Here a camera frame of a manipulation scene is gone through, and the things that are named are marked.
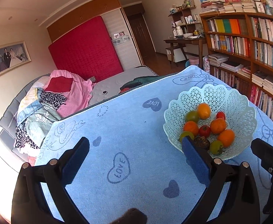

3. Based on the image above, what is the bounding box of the large green tomato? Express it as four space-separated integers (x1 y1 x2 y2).
185 110 199 123

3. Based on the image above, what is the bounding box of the oval orange kumquat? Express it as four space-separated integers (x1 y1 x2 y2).
217 129 235 148

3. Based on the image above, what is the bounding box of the pink waste bin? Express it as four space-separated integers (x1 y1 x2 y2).
189 57 199 66

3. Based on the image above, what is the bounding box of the white lattice plastic basket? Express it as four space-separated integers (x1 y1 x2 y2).
163 84 257 160

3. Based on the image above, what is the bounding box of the dark wooden desk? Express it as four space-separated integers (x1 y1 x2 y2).
163 36 207 69

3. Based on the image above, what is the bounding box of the red cherry tomato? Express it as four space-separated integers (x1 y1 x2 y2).
199 125 211 138
216 111 226 120

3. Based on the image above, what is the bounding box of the small green tomato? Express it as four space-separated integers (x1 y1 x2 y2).
209 140 224 155

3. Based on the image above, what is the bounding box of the small orange mandarin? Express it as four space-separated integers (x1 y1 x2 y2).
183 121 199 136

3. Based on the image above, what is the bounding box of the dark wooden door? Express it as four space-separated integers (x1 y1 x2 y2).
127 13 155 59

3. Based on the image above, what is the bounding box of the small wooden desk shelf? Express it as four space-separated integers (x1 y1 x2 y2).
169 0 201 34

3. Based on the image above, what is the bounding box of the red upright mattress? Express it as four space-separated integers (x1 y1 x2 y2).
48 16 124 81

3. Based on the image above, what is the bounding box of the framed wedding photo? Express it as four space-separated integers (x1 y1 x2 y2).
0 41 32 76

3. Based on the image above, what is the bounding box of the orange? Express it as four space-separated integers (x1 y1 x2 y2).
197 103 211 120

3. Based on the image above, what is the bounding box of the light blue floral bedding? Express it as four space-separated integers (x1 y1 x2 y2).
14 88 62 152

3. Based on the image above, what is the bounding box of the dark brown passion fruit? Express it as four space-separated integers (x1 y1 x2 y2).
194 136 211 151

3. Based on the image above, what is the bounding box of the small green tomato edge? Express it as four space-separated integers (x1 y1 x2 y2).
179 131 195 143

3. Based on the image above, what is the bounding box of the wooden bookshelf with books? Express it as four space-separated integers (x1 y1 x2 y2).
200 0 273 121

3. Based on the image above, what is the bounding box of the pink clothing pile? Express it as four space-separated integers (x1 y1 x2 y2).
43 70 94 118

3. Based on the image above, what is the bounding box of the large orange mandarin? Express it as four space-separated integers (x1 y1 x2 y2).
210 118 226 135

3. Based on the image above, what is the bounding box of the black white patterned cloth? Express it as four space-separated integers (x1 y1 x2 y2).
38 90 67 110

